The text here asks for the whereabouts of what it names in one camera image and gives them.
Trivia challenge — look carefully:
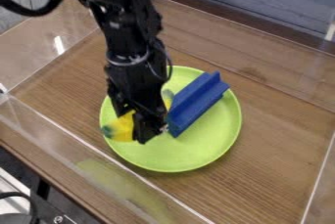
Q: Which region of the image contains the yellow toy banana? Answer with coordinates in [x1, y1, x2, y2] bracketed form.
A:
[100, 89, 174, 142]

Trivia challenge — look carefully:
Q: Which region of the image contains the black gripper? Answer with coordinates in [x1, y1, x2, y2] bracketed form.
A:
[104, 59, 170, 144]

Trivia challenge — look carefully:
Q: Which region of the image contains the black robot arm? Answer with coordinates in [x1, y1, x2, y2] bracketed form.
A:
[0, 0, 173, 144]

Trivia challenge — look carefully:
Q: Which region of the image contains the blue plastic block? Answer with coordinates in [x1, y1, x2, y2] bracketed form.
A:
[166, 71, 230, 138]

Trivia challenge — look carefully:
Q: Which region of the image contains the black cable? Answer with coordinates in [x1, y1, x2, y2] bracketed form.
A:
[0, 0, 67, 17]

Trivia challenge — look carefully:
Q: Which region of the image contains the green round plate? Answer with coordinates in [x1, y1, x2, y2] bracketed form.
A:
[106, 67, 242, 172]

